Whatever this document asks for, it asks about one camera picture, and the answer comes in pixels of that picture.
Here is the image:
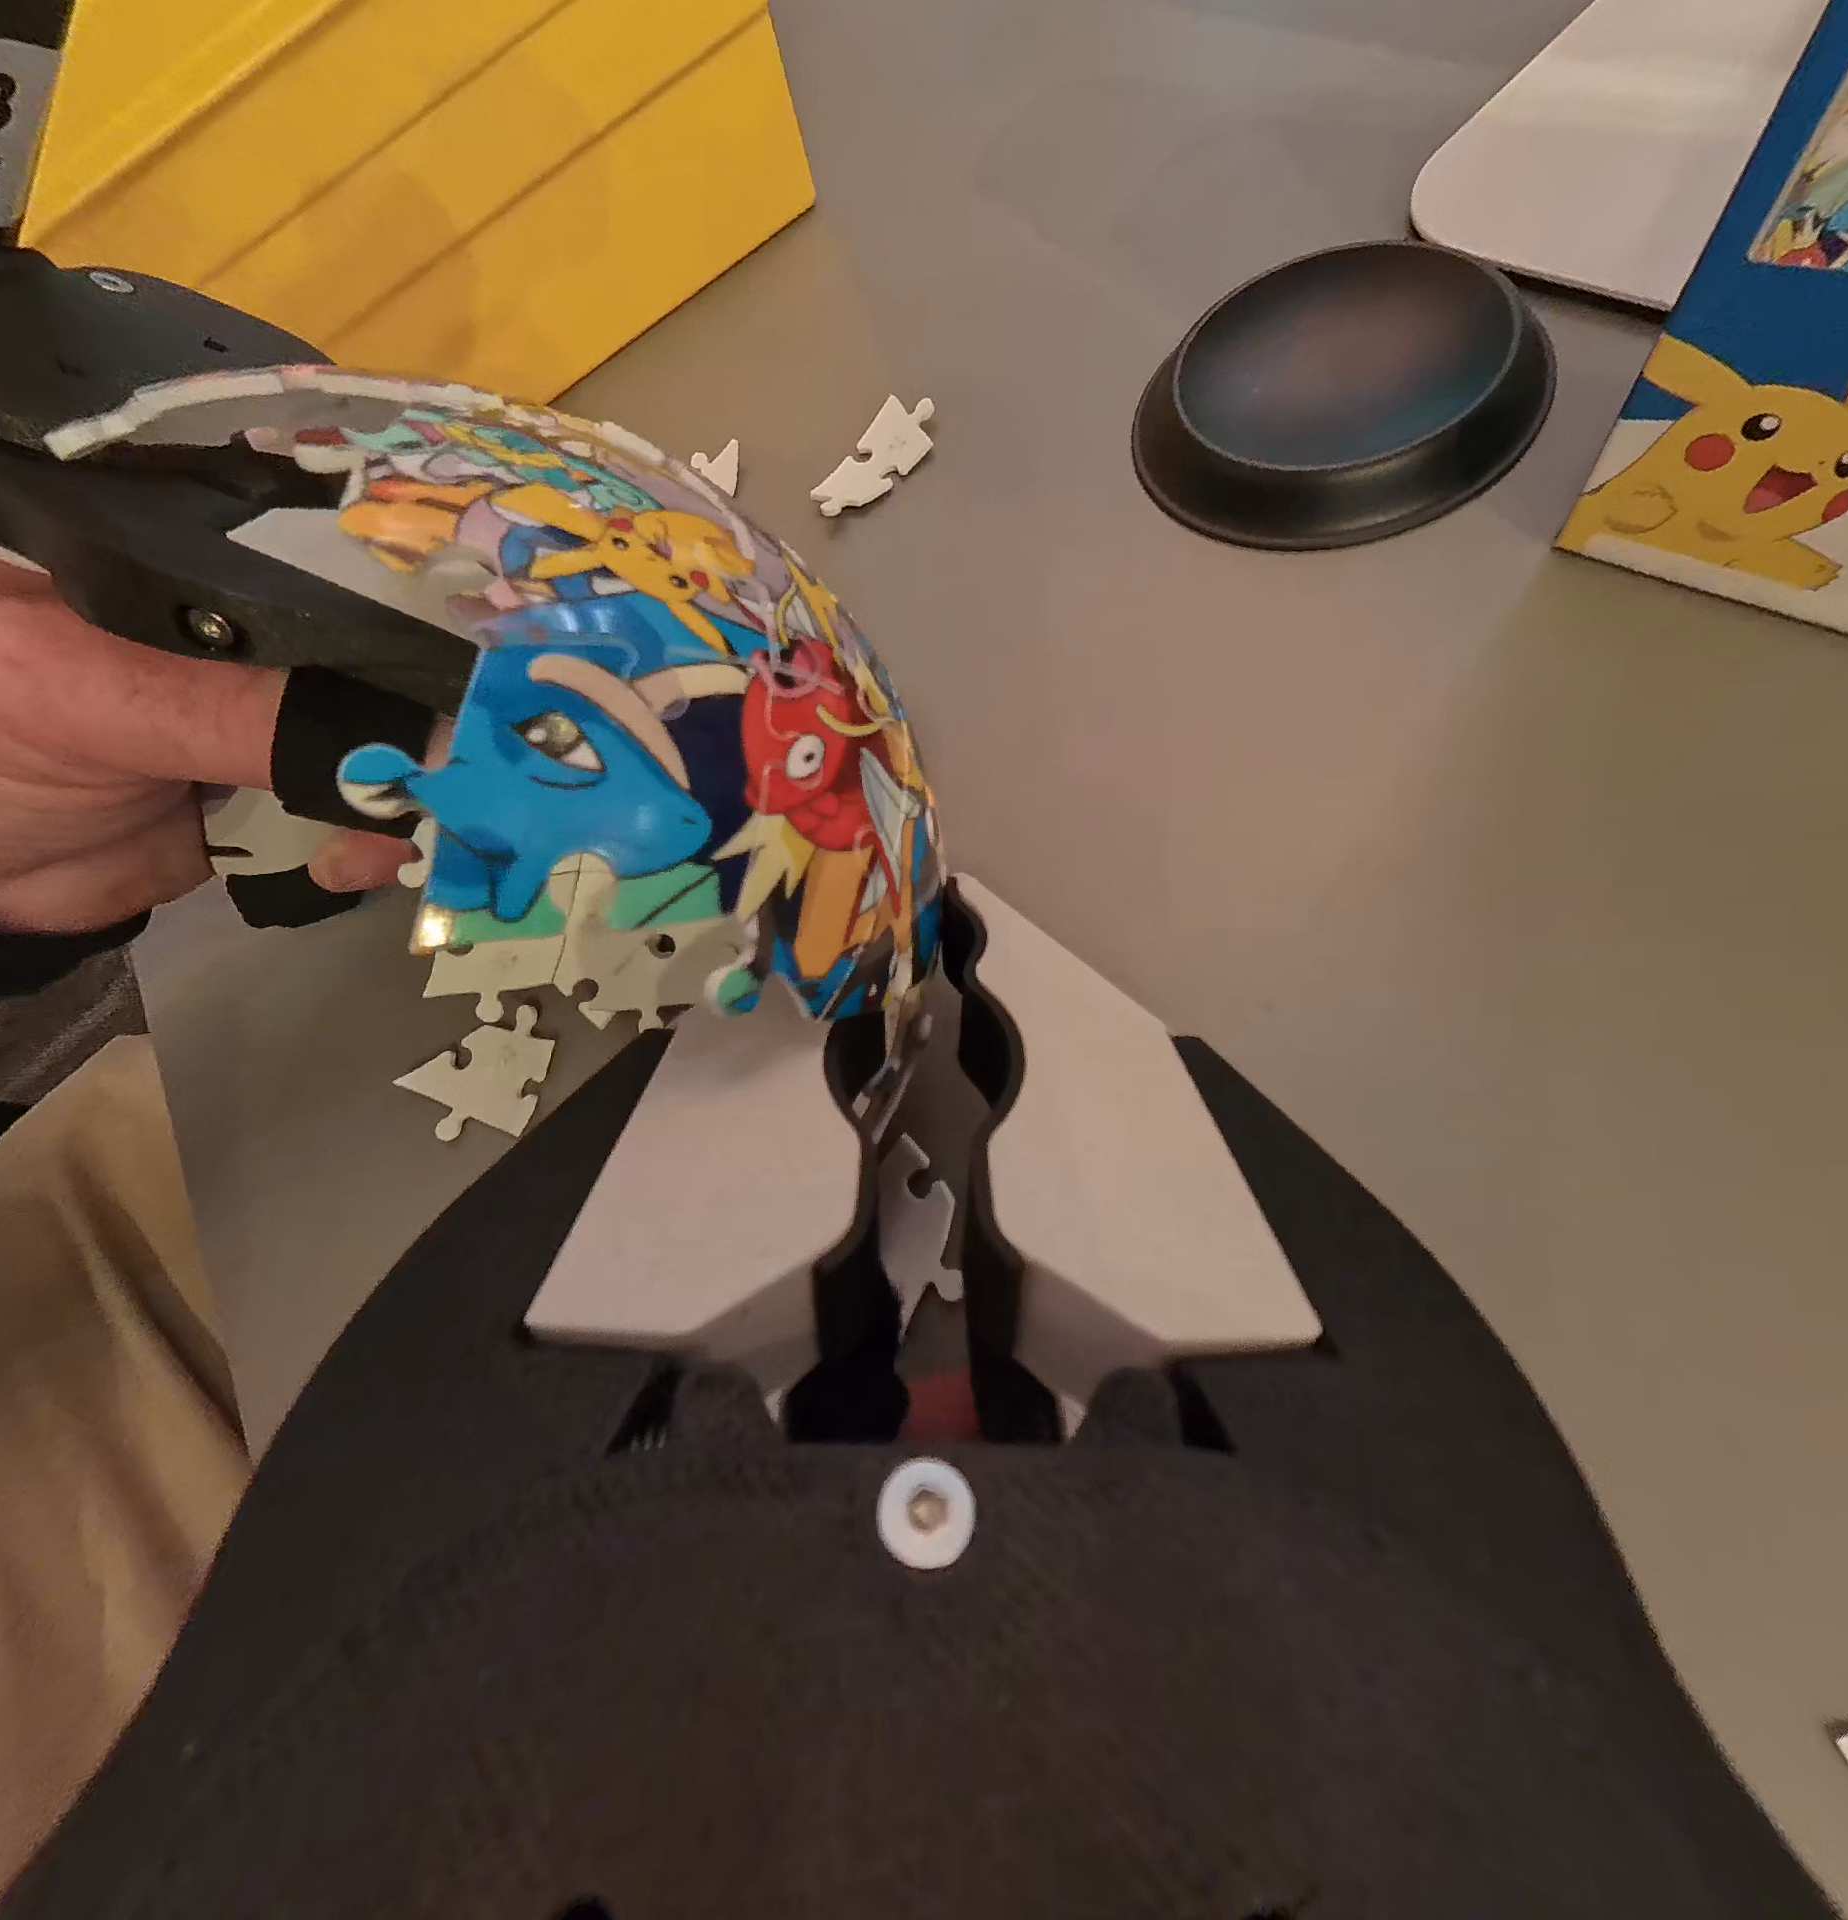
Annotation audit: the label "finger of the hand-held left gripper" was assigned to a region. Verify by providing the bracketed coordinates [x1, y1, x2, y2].
[227, 509, 358, 578]

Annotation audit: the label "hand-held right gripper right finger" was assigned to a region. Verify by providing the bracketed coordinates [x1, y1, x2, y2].
[939, 878, 1326, 1446]

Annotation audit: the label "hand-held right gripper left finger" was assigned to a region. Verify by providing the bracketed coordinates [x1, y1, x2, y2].
[523, 992, 907, 1446]

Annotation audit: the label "puzzle pieces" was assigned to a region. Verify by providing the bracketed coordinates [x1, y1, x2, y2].
[392, 394, 965, 1311]

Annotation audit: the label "yellow plastic bin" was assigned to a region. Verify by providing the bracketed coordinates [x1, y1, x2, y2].
[17, 0, 818, 409]

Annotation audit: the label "partly built puzzle ball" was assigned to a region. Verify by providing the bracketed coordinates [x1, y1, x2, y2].
[44, 367, 957, 1076]

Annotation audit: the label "black round ball stand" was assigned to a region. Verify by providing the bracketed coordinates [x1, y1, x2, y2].
[1132, 242, 1559, 552]

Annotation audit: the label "printed puzzle box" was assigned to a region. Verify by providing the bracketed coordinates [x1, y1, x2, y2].
[1555, 0, 1848, 648]

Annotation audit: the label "person's left hand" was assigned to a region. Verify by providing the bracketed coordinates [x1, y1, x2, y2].
[0, 550, 462, 936]

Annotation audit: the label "person's beige clothing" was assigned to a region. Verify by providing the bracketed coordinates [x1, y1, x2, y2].
[0, 1036, 254, 1920]

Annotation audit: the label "white document stand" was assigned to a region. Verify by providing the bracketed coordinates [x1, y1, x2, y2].
[1408, 0, 1831, 315]

